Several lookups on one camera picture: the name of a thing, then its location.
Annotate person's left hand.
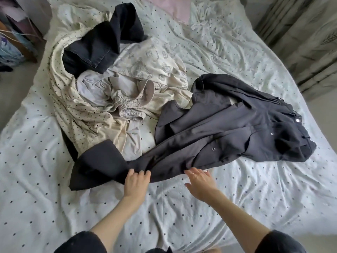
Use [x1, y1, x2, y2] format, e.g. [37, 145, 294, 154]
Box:
[122, 168, 152, 207]

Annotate person's right hand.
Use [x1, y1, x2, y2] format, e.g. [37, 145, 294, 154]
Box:
[184, 167, 220, 205]

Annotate black garment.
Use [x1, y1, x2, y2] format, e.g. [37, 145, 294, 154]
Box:
[68, 73, 318, 191]

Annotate cream polka dot trousers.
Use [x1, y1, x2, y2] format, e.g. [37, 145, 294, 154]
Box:
[47, 5, 144, 159]

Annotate light grey smocked garment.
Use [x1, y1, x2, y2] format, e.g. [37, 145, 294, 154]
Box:
[76, 68, 157, 122]

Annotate cream patterned pyjama top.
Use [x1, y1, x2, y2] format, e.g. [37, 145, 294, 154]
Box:
[108, 37, 193, 122]

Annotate dark denim jeans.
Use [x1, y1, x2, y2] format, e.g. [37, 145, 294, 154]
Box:
[62, 2, 149, 78]

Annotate person's left forearm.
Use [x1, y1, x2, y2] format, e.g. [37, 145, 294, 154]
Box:
[91, 196, 144, 253]

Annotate person's right forearm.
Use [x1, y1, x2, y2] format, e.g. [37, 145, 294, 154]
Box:
[207, 189, 272, 253]

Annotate person's dark shorts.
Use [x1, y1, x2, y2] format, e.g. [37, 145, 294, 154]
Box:
[145, 246, 174, 253]

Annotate white dotted bed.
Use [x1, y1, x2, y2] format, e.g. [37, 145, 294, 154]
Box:
[0, 0, 337, 253]

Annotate person's black left sleeve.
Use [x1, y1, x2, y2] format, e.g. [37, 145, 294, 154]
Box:
[54, 231, 109, 253]

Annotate person's black sleeve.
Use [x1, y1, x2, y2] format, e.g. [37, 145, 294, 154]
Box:
[254, 229, 309, 253]
[54, 231, 109, 253]

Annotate person's black right sleeve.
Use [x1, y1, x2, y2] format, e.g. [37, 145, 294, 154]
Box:
[254, 229, 309, 253]

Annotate striped beige curtain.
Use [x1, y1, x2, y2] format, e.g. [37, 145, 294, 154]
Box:
[255, 0, 337, 102]

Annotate dark side table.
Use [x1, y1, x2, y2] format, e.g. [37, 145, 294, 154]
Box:
[0, 18, 42, 64]

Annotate grey patterned bag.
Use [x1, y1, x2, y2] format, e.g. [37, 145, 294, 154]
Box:
[0, 33, 28, 67]

